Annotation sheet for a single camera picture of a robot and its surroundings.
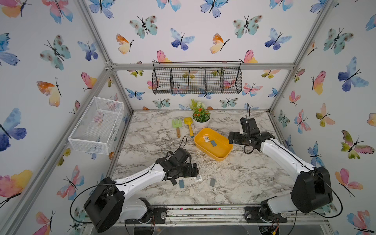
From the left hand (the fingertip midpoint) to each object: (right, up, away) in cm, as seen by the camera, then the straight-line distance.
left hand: (194, 172), depth 82 cm
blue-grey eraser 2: (-7, -8, +3) cm, 11 cm away
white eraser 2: (+2, -5, +4) cm, 7 cm away
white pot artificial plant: (+5, +31, +16) cm, 35 cm away
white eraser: (+9, +16, +20) cm, 27 cm away
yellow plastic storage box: (+16, +8, +15) cm, 23 cm away
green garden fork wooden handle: (-13, +26, +29) cm, 41 cm away
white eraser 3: (-1, -11, 0) cm, 11 cm away
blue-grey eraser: (+13, +13, +20) cm, 27 cm away
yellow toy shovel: (-4, +29, +29) cm, 41 cm away
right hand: (+26, +20, +5) cm, 33 cm away
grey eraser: (+11, -7, +3) cm, 13 cm away
